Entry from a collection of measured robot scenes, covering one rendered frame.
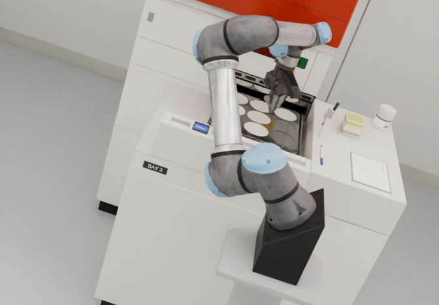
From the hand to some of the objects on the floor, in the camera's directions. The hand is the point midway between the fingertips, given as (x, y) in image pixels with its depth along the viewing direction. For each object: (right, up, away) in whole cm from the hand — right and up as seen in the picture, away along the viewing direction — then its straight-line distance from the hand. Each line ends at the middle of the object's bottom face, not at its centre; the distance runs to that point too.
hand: (272, 111), depth 254 cm
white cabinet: (-25, -84, +41) cm, 97 cm away
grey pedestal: (-29, -120, -23) cm, 126 cm away
